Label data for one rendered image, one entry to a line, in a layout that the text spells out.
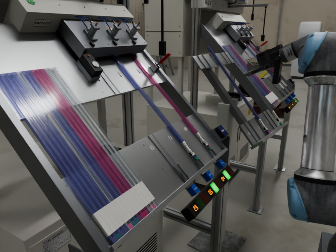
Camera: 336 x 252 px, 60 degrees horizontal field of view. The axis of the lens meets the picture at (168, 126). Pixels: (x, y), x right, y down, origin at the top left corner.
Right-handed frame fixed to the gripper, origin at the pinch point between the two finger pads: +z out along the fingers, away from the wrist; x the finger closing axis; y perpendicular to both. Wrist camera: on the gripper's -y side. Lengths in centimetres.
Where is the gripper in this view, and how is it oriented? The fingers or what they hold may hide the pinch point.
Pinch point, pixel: (248, 75)
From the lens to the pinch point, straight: 152.5
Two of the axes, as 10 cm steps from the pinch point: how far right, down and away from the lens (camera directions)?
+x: -6.1, 2.4, -7.5
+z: -7.1, 2.6, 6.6
